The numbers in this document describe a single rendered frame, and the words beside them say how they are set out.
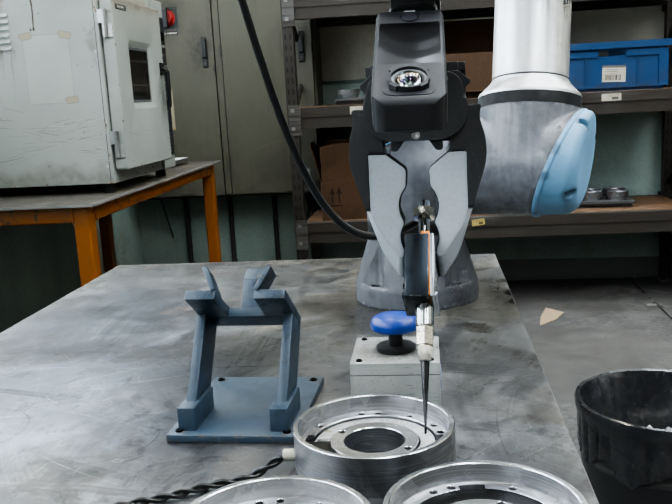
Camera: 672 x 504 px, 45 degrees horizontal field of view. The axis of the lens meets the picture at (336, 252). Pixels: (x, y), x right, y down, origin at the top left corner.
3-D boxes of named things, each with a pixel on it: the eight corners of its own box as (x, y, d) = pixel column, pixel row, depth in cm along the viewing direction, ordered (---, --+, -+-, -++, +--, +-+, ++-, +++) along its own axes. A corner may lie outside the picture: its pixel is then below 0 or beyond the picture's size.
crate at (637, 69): (648, 88, 407) (649, 42, 403) (671, 87, 370) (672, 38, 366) (542, 93, 413) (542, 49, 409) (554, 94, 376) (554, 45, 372)
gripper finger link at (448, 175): (479, 258, 63) (465, 140, 62) (481, 275, 58) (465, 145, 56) (439, 262, 64) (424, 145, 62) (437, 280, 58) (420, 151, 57)
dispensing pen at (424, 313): (400, 420, 52) (402, 188, 59) (406, 433, 56) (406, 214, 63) (435, 420, 52) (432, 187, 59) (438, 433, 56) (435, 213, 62)
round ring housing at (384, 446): (454, 446, 58) (452, 392, 57) (459, 523, 48) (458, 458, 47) (308, 447, 59) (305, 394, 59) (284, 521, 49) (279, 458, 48)
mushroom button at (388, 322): (421, 380, 65) (419, 320, 64) (371, 381, 65) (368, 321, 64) (421, 364, 69) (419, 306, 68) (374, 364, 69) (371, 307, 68)
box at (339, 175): (413, 217, 393) (410, 139, 386) (312, 222, 395) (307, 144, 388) (408, 206, 433) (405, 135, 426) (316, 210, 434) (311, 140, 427)
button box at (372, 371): (442, 417, 63) (441, 357, 63) (352, 418, 64) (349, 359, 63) (441, 381, 71) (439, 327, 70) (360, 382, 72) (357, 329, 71)
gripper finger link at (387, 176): (411, 263, 64) (417, 146, 62) (405, 280, 59) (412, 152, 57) (371, 260, 65) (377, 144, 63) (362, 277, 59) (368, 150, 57)
